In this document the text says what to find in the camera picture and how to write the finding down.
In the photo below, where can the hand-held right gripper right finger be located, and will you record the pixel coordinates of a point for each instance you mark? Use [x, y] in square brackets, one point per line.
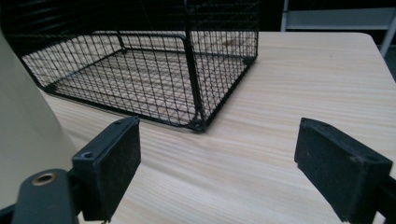
[339, 174]

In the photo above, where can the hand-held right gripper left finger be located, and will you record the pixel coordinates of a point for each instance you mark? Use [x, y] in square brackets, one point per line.
[107, 169]

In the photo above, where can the cream paper sheet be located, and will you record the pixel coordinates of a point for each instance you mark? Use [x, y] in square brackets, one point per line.
[26, 130]

